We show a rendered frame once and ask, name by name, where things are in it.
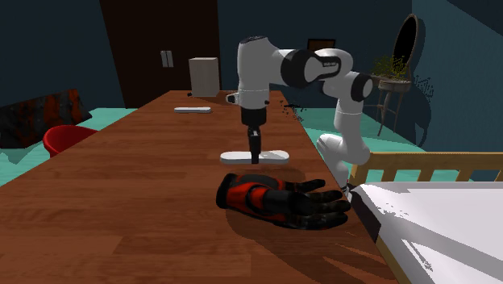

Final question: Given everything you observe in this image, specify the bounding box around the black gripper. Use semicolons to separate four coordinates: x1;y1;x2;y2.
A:
240;106;268;165

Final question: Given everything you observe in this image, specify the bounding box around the large white remote control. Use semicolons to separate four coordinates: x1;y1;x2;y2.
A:
219;149;290;165

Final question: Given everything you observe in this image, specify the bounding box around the black and red glove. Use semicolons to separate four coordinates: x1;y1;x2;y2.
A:
215;173;352;232

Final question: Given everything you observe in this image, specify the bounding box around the small white remote control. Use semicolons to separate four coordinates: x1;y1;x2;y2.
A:
173;106;213;115

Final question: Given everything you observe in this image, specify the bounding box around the grey box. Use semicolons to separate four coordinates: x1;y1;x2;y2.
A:
188;56;220;98

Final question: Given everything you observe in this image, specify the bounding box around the brown wooden table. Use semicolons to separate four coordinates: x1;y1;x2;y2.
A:
0;90;400;284

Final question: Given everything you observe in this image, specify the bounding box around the side table with oval mirror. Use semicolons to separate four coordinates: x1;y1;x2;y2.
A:
368;13;420;137

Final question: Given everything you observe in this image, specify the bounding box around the dark brown wardrobe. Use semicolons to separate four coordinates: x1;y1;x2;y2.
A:
98;0;222;110

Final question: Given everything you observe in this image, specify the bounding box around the red chair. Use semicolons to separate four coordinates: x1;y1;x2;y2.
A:
42;124;99;159

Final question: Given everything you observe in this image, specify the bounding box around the wooden bed with white mattress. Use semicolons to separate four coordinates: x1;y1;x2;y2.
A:
349;151;503;284

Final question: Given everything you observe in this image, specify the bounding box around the black red patterned cushion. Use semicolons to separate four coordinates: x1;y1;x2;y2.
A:
0;88;94;149

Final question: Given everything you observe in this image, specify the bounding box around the dark wall picture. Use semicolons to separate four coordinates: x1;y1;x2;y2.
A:
307;38;337;52

